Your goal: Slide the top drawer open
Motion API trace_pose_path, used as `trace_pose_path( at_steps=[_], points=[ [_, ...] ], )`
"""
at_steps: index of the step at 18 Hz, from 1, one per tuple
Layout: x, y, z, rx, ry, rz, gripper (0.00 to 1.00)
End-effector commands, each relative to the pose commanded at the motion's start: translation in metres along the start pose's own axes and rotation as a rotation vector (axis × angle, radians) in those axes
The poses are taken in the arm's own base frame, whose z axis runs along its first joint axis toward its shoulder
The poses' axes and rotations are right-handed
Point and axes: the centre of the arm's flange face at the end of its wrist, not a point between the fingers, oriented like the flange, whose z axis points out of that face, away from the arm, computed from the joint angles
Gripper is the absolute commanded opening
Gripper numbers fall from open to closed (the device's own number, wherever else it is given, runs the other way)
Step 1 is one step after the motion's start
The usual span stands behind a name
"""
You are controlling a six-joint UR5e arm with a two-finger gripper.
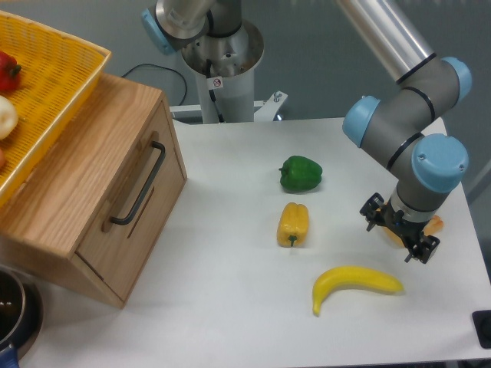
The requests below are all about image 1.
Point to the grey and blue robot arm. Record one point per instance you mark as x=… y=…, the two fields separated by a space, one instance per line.
x=427 y=168

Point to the green bell pepper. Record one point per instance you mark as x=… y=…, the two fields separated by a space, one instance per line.
x=300 y=174

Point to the wooden drawer cabinet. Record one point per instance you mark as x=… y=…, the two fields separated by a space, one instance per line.
x=46 y=219

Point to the yellow bell pepper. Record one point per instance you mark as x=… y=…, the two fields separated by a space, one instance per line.
x=293 y=225

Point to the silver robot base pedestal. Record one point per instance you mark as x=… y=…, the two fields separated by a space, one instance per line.
x=224 y=73

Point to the black drawer handle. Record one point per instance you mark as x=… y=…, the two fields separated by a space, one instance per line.
x=128 y=218

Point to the golden pastry bread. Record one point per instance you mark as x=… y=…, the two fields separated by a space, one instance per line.
x=434 y=226

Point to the black corner device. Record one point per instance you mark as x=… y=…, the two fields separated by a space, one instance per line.
x=482 y=324

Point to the white onion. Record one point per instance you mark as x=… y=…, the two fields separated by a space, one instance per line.
x=8 y=117

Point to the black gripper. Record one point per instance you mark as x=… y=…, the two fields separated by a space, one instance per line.
x=405 y=232

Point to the red bell pepper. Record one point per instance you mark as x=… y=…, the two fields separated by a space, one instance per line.
x=10 y=78

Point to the dark metal pot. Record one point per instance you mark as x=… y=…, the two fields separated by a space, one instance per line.
x=22 y=314

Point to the yellow banana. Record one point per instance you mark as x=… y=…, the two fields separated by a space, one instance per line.
x=350 y=276

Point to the wooden top drawer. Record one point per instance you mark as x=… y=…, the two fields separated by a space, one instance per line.
x=121 y=237

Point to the yellow plastic basket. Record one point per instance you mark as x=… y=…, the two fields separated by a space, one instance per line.
x=59 y=71

